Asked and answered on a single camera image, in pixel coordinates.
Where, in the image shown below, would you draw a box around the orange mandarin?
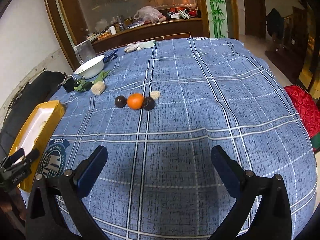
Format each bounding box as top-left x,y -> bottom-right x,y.
127,93 -> 144,110

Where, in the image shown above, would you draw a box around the small beige foam chunk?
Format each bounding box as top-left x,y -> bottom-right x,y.
149,90 -> 161,100

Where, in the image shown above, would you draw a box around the round blue logo sticker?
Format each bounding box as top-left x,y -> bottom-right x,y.
37,138 -> 70,178

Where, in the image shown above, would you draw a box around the yellow cardboard box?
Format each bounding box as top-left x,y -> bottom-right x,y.
9,100 -> 65,193

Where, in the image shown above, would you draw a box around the black binder clip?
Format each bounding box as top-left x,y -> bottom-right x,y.
59,73 -> 76,93

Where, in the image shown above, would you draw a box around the green artificial leaves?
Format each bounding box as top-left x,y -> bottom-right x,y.
74,70 -> 111,93

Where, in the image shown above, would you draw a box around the beige foam cube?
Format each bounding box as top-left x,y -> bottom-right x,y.
91,81 -> 106,95

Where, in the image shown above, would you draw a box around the red quilted cushion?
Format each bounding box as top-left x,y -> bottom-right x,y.
284,85 -> 320,153

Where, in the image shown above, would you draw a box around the white bowl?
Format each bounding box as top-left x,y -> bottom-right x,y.
74,55 -> 105,80

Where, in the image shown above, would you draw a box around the dark plum left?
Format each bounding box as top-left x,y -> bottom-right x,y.
114,95 -> 127,108

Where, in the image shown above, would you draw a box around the dark plum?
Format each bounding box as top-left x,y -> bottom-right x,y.
114,95 -> 127,108
142,96 -> 156,111

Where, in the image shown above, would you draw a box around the clear plastic jug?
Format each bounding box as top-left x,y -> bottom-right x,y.
74,40 -> 97,64

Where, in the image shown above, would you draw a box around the dark plum right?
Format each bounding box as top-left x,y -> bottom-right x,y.
142,96 -> 156,111

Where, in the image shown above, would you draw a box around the blue plaid tablecloth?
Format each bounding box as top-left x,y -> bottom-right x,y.
51,38 -> 317,239

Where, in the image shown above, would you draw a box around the blue scissors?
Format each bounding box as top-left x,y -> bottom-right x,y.
103,49 -> 118,63

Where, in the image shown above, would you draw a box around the white paper cup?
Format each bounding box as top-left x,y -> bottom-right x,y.
109,25 -> 117,35

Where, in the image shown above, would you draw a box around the white work gloves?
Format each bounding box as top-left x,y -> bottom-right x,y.
124,40 -> 156,53

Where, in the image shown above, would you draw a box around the dark jacket on chair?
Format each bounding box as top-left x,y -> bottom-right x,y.
266,8 -> 284,40

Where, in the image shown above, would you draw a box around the pink plastic bag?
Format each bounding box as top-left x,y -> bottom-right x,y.
133,6 -> 167,23

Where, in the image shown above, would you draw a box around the wooden counter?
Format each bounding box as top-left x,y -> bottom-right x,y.
92,18 -> 209,53

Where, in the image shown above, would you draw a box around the bamboo painted pillar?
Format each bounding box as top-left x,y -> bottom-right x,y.
206,0 -> 228,38

